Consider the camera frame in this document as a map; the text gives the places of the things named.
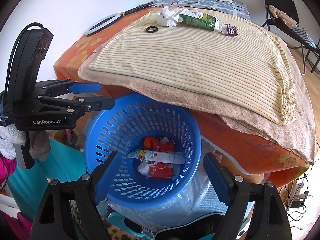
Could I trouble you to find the long white snack wrapper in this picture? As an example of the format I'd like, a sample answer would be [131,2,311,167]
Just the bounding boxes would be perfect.
[127,150,185,165]

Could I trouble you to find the white plastic bag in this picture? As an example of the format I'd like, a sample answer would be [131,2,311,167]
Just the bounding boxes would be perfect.
[156,6,183,27]

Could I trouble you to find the green white milk carton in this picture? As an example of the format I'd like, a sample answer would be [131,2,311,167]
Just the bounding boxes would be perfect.
[179,9,217,31]

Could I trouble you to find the brown chocolate bar wrapper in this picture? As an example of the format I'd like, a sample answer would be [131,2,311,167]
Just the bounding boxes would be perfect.
[221,24,238,36]

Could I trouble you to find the blue plastic trash basket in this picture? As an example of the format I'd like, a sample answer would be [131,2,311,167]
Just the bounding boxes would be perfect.
[85,93,201,209]

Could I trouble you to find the white gloved left hand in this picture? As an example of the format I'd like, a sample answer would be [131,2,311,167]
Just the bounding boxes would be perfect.
[1,125,57,161]

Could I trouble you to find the teal fabric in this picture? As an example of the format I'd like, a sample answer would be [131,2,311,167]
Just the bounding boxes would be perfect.
[7,139,87,221]

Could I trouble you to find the orange floral bed sheet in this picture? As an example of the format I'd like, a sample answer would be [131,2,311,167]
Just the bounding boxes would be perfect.
[54,9,318,187]

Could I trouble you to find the clear plastic bag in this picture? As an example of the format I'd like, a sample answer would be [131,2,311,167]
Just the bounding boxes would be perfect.
[98,140,227,230]

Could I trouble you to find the beige blanket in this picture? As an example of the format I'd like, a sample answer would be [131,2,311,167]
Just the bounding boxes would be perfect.
[77,10,320,165]

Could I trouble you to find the red package in basket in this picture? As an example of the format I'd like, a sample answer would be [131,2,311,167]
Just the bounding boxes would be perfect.
[144,137,175,179]

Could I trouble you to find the striped yellow towel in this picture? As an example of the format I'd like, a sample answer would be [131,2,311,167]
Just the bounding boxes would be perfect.
[89,11,296,125]

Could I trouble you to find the blue checkered bed sheet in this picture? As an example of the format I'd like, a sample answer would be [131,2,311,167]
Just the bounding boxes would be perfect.
[153,0,251,22]

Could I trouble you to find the striped garment on chair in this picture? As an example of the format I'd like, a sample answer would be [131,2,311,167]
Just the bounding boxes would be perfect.
[291,25,317,48]

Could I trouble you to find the beige cloth on chair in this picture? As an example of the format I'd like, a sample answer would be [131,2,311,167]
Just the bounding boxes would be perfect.
[268,4,297,28]

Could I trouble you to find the black folding chair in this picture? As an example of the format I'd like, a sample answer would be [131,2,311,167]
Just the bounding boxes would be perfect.
[261,0,319,75]

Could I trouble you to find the floor cables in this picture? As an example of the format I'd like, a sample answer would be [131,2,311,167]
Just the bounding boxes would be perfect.
[282,164,316,230]

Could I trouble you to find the white ring light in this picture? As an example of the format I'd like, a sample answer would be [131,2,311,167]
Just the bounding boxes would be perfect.
[85,13,123,36]

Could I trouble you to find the black ring light stand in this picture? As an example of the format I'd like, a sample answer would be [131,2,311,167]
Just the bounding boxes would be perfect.
[122,2,154,16]

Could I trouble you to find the black cable with remote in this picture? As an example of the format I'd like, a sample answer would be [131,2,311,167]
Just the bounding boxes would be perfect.
[152,0,187,12]

